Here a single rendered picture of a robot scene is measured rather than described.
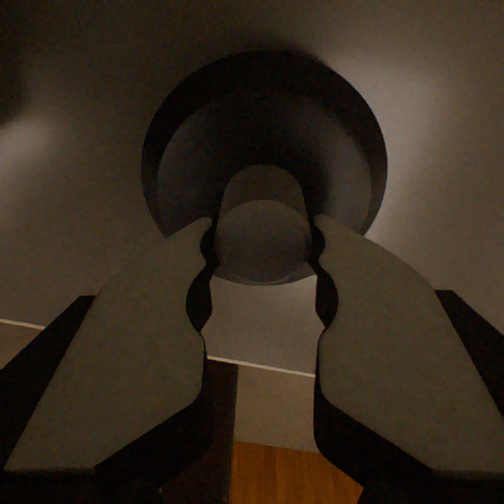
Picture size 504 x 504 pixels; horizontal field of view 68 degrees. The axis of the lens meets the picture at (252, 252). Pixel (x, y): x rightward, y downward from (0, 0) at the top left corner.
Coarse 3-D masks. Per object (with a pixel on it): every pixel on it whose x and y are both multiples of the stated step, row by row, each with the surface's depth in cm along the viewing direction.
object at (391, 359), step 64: (320, 256) 9; (384, 256) 9; (384, 320) 7; (448, 320) 7; (320, 384) 6; (384, 384) 6; (448, 384) 6; (320, 448) 7; (384, 448) 5; (448, 448) 5
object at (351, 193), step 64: (256, 64) 11; (320, 64) 12; (192, 128) 12; (256, 128) 12; (320, 128) 12; (192, 192) 13; (256, 192) 10; (320, 192) 13; (384, 192) 14; (256, 256) 11
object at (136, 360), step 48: (192, 240) 10; (144, 288) 8; (192, 288) 8; (96, 336) 7; (144, 336) 7; (192, 336) 7; (96, 384) 6; (144, 384) 6; (192, 384) 6; (48, 432) 6; (96, 432) 5; (144, 432) 5; (192, 432) 6
